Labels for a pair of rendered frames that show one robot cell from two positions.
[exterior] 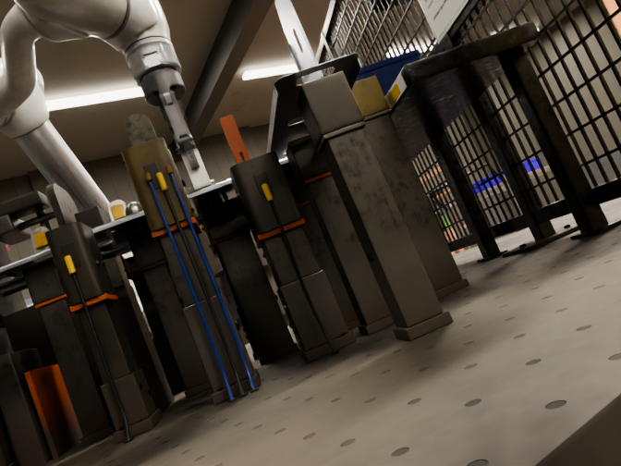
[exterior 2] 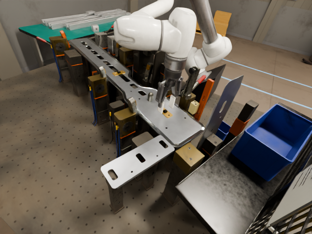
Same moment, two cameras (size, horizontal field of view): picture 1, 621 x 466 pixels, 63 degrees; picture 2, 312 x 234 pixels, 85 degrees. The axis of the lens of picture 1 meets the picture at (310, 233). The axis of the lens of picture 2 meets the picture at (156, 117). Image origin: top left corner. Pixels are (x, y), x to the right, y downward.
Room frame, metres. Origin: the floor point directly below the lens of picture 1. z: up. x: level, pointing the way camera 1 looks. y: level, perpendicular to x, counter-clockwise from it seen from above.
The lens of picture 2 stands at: (0.47, -0.38, 1.56)
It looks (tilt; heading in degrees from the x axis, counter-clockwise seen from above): 42 degrees down; 55
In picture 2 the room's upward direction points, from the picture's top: 9 degrees clockwise
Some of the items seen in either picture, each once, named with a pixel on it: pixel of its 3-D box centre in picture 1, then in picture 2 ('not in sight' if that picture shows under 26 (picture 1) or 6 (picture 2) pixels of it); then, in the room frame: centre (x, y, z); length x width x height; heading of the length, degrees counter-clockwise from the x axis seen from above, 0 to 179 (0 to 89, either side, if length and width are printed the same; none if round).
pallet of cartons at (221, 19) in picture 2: not in sight; (212, 22); (5.37, 4.14, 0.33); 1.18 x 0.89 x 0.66; 119
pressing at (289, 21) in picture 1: (309, 69); (217, 118); (0.93, -0.12, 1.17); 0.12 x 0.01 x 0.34; 10
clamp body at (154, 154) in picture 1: (191, 269); (122, 139); (0.67, 0.16, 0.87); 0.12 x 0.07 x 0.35; 10
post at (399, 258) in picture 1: (370, 204); (115, 192); (0.54, -0.07, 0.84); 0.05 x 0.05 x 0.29; 10
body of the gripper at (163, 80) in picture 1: (168, 101); (172, 77); (0.89, 0.15, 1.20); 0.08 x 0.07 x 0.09; 10
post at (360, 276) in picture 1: (340, 232); (150, 170); (0.72, -0.04, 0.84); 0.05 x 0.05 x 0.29; 10
